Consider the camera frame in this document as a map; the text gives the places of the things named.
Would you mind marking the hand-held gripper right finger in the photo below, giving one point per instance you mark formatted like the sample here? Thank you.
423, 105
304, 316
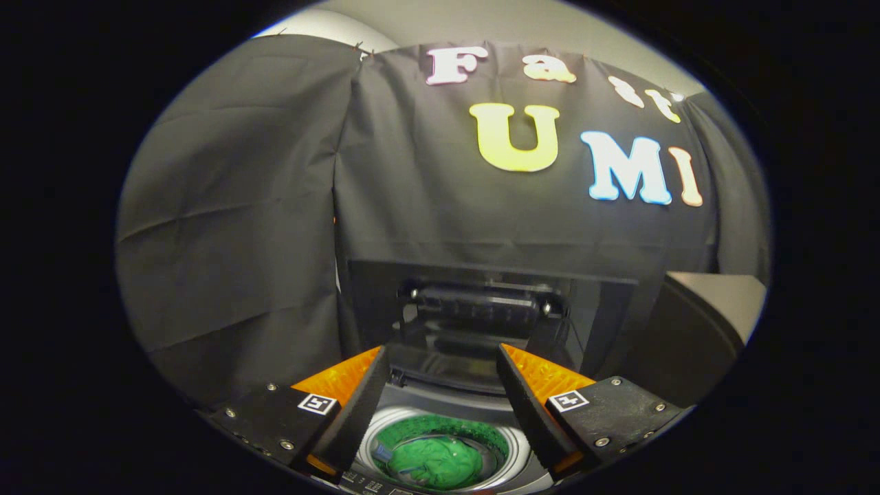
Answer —
526, 412

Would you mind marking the beige cabinet with dark top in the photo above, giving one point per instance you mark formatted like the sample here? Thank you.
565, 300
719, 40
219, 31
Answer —
694, 323

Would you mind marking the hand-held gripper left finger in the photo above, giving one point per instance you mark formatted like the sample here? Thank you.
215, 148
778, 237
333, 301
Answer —
357, 412

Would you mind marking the green polo shirt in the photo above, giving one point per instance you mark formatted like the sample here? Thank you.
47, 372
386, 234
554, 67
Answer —
440, 460

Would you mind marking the black backdrop cloth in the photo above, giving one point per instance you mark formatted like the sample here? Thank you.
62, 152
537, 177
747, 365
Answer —
240, 206

